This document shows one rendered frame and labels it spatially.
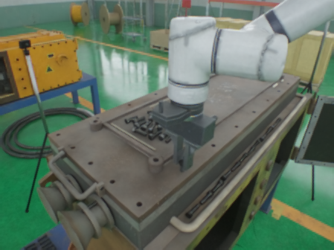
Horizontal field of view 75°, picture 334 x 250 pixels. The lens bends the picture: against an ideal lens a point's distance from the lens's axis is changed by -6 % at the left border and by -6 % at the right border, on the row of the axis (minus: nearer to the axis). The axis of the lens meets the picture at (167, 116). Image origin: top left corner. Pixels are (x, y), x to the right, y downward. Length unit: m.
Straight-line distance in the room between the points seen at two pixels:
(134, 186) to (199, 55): 0.34
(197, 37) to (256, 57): 0.11
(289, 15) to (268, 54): 0.15
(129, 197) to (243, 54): 0.39
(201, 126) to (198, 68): 0.12
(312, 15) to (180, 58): 0.28
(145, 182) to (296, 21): 0.49
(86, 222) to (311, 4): 0.69
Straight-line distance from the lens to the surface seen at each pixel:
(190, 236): 0.66
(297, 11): 0.55
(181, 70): 0.44
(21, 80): 3.11
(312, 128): 1.84
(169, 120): 0.44
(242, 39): 0.43
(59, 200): 0.75
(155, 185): 0.58
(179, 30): 0.43
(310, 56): 5.66
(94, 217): 0.62
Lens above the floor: 1.78
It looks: 29 degrees down
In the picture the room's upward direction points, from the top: 1 degrees clockwise
